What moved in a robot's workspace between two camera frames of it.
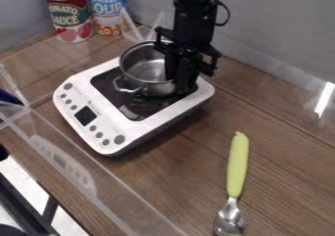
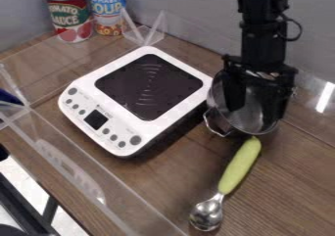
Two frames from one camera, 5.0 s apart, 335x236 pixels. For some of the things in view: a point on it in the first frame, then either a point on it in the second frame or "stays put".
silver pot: x=143 y=70 -> x=249 y=97
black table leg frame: x=22 y=205 stays put
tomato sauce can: x=69 y=4 stays put
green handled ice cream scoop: x=230 y=223 -> x=206 y=215
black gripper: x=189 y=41 -> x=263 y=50
